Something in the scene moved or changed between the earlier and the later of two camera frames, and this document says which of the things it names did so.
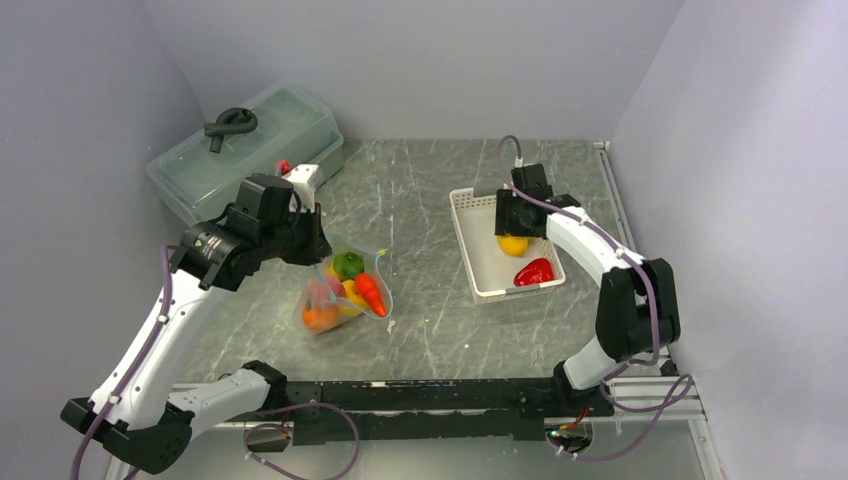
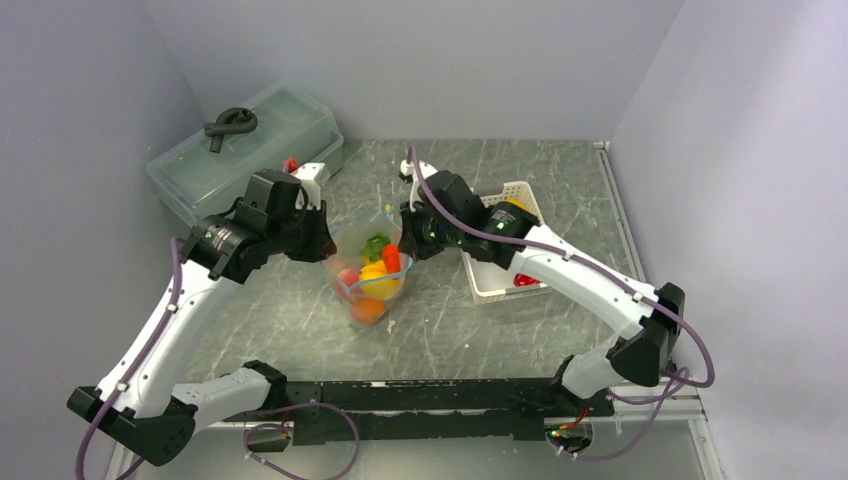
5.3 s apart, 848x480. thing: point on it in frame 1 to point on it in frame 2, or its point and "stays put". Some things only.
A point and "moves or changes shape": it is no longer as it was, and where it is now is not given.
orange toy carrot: [366, 286] to [391, 258]
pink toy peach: [322, 290] to [350, 276]
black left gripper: [318, 247] stays put
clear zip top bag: [349, 283] moves or changes shape
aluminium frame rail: [656, 398] stays put
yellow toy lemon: [513, 245] moves or changes shape
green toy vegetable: [347, 265] to [374, 247]
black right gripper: [505, 223] to [411, 241]
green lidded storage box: [282, 128] stays put
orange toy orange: [319, 317] to [367, 311]
